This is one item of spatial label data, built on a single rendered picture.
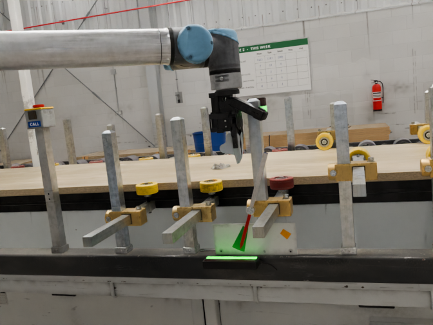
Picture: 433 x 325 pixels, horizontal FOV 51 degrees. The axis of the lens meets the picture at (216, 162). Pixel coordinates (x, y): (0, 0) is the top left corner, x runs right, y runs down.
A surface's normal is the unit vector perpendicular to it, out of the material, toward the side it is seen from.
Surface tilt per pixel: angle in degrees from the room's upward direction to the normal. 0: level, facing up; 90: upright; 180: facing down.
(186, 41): 90
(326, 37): 90
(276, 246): 90
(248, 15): 90
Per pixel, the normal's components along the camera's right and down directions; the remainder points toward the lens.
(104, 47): 0.28, 0.19
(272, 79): -0.29, 0.16
